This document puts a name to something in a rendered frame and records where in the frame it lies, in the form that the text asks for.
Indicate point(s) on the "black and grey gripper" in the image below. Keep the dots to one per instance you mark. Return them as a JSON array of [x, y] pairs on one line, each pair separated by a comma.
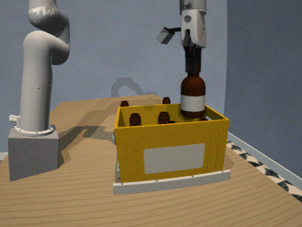
[[194, 33]]

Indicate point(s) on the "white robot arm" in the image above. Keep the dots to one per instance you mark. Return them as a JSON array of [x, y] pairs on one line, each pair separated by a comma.
[[39, 48]]

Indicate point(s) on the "yellow crate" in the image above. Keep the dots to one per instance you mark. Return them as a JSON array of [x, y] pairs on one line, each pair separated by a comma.
[[155, 152]]

